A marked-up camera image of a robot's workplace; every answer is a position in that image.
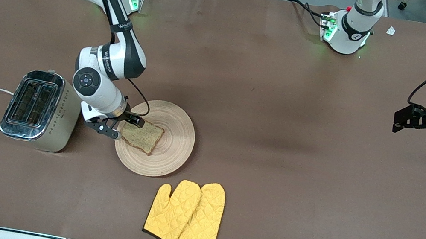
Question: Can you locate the round wooden plate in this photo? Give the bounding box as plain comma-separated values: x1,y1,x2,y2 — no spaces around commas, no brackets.
110,94,201,184

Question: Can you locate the brown bread slice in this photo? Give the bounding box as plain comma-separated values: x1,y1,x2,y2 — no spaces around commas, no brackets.
118,117,166,158

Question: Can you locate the black arm base cable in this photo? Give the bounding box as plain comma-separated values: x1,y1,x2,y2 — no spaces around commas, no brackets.
285,0,329,28

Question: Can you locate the silver beige two-slot toaster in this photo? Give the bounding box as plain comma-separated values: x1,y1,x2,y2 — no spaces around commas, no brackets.
0,63,88,156

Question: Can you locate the yellow quilted oven mitt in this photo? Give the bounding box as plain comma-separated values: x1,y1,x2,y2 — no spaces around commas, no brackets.
141,174,204,239
178,178,232,239

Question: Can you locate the brown table cover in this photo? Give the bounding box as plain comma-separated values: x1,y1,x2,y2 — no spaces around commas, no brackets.
0,0,426,239

